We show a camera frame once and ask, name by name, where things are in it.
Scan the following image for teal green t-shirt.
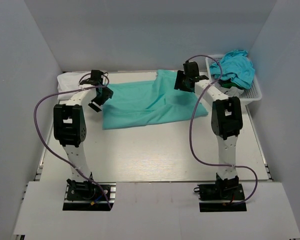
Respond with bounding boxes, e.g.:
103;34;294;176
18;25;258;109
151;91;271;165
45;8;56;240
102;69;208;130

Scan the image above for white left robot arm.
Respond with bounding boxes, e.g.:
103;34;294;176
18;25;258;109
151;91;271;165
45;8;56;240
53;70;113;200

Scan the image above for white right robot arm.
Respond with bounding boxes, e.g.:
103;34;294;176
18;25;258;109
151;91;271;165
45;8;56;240
174;61;243;200

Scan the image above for folded white t-shirt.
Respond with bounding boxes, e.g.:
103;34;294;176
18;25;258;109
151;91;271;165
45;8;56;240
57;71;91;101

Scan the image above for dark green garment in basket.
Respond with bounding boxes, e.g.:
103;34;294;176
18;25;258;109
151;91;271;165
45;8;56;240
219;79;240;89

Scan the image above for grey white crumpled garment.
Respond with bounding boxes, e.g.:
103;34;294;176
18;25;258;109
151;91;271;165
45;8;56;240
221;86;244;98

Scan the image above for light blue crumpled t-shirt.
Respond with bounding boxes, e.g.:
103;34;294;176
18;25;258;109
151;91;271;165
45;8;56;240
209;49;255;90

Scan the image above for white plastic laundry basket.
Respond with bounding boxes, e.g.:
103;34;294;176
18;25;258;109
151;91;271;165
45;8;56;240
205;50;262;106

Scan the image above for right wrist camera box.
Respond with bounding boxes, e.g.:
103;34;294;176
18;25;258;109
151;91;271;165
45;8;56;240
183;61;200;78

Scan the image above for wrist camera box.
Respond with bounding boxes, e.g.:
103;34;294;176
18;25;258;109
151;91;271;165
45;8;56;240
90;70;104;86
183;61;200;78

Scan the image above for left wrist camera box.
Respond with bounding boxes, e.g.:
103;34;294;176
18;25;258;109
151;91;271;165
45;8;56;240
90;70;104;86

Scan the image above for aluminium table edge rail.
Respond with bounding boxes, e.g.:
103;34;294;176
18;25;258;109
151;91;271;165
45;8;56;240
105;70;208;75

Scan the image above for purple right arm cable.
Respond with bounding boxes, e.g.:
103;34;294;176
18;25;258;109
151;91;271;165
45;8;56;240
184;54;258;206

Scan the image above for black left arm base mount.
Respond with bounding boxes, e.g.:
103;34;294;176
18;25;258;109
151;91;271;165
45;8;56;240
62;179;116;212

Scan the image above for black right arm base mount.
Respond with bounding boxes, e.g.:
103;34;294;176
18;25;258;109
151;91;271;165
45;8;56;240
193;184;247;213

